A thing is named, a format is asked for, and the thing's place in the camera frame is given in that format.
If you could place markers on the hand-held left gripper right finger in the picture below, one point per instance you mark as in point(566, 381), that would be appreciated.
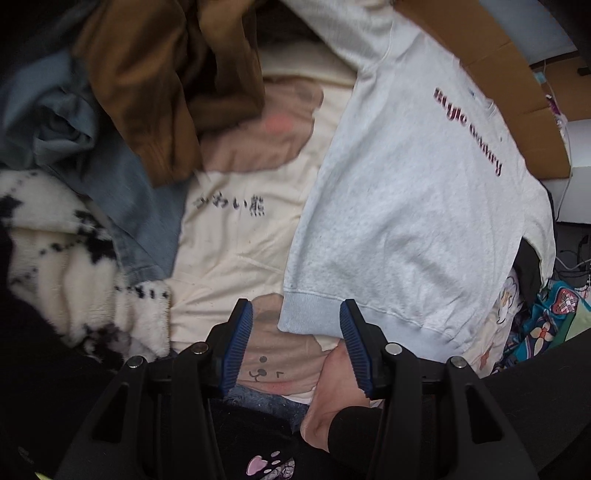
point(355, 350)

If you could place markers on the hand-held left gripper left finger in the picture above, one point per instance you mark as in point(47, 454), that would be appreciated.
point(238, 350)

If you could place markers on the light grey sweatshirt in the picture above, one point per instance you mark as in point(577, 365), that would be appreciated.
point(406, 207)

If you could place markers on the person's bare foot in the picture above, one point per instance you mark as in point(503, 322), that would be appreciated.
point(332, 392)

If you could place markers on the cream bear print bedsheet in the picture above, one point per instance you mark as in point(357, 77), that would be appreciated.
point(240, 258)

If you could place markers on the teal floral bag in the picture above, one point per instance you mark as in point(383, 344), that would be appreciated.
point(545, 323)

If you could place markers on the white black fluffy blanket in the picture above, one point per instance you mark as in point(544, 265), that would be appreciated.
point(60, 277)

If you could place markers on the brown garment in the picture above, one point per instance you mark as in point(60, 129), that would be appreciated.
point(161, 83)

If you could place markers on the blue denim jeans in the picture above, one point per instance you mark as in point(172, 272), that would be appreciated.
point(60, 129)

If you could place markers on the flat cardboard sheet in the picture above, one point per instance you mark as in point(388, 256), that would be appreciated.
point(508, 69)

